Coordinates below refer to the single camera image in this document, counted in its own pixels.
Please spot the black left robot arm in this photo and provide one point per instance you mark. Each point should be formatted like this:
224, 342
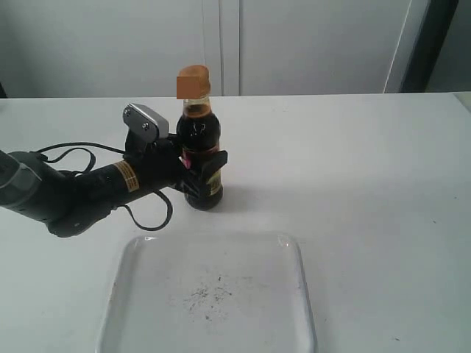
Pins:
70, 202

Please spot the dark vertical door frame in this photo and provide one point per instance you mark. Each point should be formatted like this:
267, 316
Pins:
428, 45

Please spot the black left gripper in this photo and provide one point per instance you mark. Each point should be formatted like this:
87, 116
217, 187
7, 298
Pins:
150, 167

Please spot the dark soy sauce bottle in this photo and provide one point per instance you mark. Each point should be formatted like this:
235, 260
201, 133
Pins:
198, 127

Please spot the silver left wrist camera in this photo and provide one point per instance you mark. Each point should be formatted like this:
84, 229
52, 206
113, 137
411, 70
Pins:
144, 122

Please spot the clear square plastic tray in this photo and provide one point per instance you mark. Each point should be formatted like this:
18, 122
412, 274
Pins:
219, 292

